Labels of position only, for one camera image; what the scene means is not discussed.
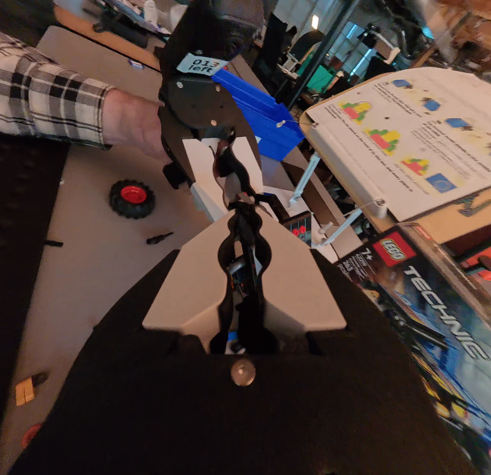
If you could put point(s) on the black metal pole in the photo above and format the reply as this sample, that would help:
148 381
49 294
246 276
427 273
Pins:
330 45

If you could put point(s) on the adjacent grey table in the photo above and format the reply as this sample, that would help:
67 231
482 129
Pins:
84 57

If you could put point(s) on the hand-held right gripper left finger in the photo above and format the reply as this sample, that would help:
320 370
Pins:
184 287

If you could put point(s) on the black wheel with red hub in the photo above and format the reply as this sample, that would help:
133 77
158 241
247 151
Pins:
132 199

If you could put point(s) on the toy truck chassis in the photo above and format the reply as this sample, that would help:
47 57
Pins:
245 229

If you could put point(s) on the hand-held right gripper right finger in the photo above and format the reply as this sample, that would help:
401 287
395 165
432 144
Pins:
303 291

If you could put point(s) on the red round piece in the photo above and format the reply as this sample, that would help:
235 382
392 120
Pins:
30 436

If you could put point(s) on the printed instruction sheet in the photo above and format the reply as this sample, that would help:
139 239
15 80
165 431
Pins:
402 137

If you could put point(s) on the person's left hand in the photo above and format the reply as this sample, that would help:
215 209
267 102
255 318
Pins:
134 126

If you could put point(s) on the cardboard boxes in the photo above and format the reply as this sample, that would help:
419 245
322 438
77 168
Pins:
468 22

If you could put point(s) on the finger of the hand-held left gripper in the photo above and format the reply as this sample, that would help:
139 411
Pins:
199 164
249 160

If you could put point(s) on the cluttered wooden table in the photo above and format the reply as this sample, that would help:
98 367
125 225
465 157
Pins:
115 30

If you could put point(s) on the orange block with black pin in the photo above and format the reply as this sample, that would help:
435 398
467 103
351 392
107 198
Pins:
25 392

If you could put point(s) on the toy truck set box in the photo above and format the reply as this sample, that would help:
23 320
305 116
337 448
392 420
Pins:
422 291

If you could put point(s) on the long black pin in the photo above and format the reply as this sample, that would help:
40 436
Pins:
53 243

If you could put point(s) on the green box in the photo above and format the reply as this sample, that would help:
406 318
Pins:
320 80

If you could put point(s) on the blue storage bin with tag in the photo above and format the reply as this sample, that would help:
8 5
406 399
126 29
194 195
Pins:
268 114

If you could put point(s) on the black pin with shaft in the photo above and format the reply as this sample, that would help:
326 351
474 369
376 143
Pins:
157 238

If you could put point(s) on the black office chair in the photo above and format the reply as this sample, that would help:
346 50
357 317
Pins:
278 53

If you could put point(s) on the grey desk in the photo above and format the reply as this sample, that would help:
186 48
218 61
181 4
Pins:
96 291

